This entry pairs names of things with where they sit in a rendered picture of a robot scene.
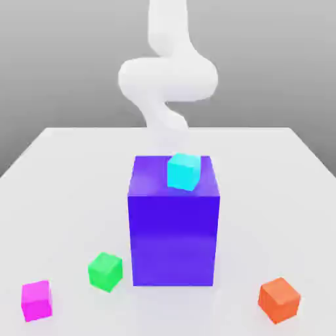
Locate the small cyan cube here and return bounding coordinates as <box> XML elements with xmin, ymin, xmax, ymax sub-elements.
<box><xmin>167</xmin><ymin>152</ymin><xmax>202</xmax><ymax>192</ymax></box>

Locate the small orange cube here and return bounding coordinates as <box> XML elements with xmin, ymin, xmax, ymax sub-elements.
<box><xmin>257</xmin><ymin>276</ymin><xmax>302</xmax><ymax>326</ymax></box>

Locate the small magenta cube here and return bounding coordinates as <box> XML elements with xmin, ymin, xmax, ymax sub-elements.
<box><xmin>20</xmin><ymin>280</ymin><xmax>53</xmax><ymax>323</ymax></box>

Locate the large blue box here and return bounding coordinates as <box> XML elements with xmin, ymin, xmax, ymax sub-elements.
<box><xmin>127</xmin><ymin>155</ymin><xmax>221</xmax><ymax>287</ymax></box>

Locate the small green cube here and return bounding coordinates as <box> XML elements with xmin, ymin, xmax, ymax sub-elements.
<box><xmin>87</xmin><ymin>251</ymin><xmax>123</xmax><ymax>293</ymax></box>

